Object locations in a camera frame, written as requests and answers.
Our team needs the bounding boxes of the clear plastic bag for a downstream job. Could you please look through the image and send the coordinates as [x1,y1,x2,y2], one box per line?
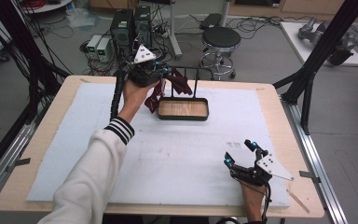
[65,6,102,31]

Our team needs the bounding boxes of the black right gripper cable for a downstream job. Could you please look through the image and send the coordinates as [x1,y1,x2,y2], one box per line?
[216,179,273,224]

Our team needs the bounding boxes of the grey metal bracket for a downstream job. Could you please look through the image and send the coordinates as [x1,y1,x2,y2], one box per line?
[298,170,322,184]
[5,157,33,174]

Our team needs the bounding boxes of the white foam mat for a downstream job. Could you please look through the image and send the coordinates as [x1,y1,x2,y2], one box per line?
[26,81,293,209]

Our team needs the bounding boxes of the white desk leg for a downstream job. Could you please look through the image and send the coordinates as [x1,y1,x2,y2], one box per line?
[166,0,184,61]

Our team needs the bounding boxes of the large black computer tower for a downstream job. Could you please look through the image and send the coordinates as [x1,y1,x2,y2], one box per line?
[109,8,135,63]

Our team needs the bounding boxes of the aluminium table rail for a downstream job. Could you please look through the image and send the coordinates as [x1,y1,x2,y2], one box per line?
[280,95,350,224]
[0,102,54,204]

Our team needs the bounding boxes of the black metal frame stand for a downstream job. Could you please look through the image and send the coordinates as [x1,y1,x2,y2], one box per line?
[0,0,72,125]
[272,0,358,136]

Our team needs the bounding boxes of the black rack with wooden tray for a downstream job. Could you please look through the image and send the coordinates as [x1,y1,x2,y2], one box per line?
[156,65,215,122]

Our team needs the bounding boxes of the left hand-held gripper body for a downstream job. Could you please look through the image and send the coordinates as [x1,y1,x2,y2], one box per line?
[126,43,164,88]

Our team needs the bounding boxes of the person's left hand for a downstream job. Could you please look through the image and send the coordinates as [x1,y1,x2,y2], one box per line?
[117,78,160,124]

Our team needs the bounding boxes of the white floor board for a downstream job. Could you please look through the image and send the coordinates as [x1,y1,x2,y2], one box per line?
[279,21,358,67]

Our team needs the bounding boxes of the dark red striped bow tie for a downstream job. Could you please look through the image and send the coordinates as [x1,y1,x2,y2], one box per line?
[144,67,195,115]

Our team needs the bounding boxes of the black corrugated left gripper cable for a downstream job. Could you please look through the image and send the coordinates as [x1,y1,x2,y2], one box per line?
[109,69,130,122]

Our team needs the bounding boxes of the black round stool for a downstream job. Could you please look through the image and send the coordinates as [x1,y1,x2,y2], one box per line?
[199,25,242,80]

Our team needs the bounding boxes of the white power supply box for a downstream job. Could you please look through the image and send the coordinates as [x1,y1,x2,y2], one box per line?
[95,37,113,63]
[86,34,103,61]

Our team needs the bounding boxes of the slim black computer tower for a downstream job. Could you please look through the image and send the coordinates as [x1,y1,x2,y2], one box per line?
[132,5,153,49]

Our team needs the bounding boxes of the person's right hand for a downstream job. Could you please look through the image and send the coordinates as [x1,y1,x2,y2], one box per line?
[240,181,268,223]

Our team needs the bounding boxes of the round white table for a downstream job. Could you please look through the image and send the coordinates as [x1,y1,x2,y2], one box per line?
[20,0,75,14]

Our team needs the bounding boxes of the tangle of floor cables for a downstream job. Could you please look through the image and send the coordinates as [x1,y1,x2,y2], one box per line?
[79,29,173,78]

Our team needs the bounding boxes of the flat black box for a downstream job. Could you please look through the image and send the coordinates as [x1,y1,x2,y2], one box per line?
[199,12,223,31]

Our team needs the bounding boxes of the thin wooden stick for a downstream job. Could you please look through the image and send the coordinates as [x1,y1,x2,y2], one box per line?
[285,189,311,215]

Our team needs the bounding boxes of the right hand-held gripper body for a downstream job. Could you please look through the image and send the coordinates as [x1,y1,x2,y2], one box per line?
[229,148,295,188]

